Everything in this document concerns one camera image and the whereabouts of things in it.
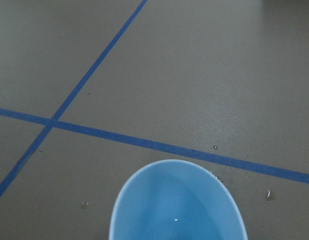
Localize light blue plastic cup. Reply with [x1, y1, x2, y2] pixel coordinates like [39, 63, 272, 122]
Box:
[108, 159, 248, 240]

